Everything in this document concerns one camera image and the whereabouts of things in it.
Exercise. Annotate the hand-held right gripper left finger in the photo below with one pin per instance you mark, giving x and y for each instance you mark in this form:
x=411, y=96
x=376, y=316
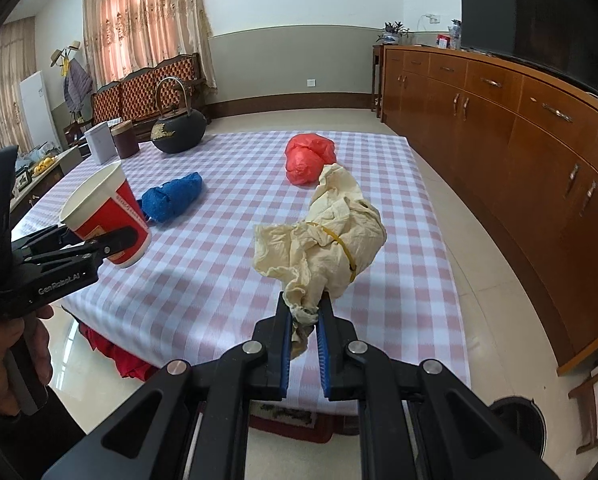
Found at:
x=285, y=360

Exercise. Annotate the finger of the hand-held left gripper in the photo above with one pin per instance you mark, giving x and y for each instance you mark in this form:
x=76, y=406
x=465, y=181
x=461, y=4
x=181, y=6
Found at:
x=109, y=244
x=44, y=239

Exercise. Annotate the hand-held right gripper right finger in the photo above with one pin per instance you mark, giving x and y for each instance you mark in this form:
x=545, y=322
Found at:
x=323, y=360

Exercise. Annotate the red paper cup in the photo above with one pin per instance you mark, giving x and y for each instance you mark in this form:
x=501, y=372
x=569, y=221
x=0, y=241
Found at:
x=124, y=205

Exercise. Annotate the person's left forearm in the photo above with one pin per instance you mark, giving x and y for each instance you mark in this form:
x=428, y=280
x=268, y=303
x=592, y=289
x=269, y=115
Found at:
x=29, y=442

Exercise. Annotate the patterned floor rug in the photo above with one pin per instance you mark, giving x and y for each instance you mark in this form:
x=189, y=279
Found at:
x=289, y=422

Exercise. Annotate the yellow fruits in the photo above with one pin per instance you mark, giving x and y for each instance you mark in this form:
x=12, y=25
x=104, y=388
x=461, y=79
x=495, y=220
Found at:
x=44, y=164

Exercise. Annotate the blue cloth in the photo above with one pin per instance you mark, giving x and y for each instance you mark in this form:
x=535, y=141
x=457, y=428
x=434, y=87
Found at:
x=174, y=197

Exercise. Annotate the white tin box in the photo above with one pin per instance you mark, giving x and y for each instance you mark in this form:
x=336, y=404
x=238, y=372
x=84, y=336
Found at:
x=100, y=144

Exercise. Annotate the pink checked tablecloth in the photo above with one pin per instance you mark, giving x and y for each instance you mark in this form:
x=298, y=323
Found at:
x=219, y=280

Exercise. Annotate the brown round canister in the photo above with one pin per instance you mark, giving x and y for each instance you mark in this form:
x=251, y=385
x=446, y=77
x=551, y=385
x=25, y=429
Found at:
x=125, y=141

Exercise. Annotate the yellow rubber band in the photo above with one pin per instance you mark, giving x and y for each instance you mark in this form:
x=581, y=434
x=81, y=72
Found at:
x=348, y=255

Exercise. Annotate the red cloth under table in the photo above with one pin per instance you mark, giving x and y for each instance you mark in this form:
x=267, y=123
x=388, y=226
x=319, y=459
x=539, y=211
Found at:
x=124, y=360

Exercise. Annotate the white standing air conditioner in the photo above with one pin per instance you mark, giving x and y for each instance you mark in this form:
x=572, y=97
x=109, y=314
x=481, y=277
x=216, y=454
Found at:
x=38, y=110

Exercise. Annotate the black iron teapot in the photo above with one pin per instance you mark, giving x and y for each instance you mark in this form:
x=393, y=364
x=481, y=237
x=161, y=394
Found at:
x=179, y=132

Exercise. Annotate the wooden upholstered bench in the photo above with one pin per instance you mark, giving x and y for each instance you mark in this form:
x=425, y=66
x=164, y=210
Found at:
x=139, y=92

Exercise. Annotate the grey hanging jacket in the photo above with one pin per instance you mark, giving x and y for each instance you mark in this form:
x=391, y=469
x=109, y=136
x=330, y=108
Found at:
x=78, y=85

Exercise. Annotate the straw hat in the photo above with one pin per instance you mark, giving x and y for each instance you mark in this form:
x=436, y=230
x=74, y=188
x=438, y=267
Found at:
x=74, y=46
x=56, y=57

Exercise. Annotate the red plastic bag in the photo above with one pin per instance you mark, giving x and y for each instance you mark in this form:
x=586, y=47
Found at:
x=306, y=160

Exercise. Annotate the beige patterned curtain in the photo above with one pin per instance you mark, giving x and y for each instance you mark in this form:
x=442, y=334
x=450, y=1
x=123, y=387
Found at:
x=144, y=15

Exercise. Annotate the small dark wooden stand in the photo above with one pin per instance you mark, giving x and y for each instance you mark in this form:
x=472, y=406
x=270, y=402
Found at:
x=377, y=80

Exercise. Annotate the long wooden sideboard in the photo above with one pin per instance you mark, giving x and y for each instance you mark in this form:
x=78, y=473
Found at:
x=499, y=130

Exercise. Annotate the potted plant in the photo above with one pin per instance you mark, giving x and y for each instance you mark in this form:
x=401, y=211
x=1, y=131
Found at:
x=393, y=34

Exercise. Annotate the small red box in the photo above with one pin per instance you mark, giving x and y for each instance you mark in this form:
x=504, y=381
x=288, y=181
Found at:
x=444, y=41

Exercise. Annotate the clear bottles on sideboard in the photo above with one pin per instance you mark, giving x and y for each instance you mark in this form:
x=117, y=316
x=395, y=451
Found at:
x=455, y=35

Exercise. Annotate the black flat television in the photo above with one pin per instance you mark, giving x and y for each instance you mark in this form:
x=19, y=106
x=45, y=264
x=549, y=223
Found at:
x=544, y=10

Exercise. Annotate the white wall outlet with plug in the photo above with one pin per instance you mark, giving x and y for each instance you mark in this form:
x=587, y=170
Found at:
x=433, y=19

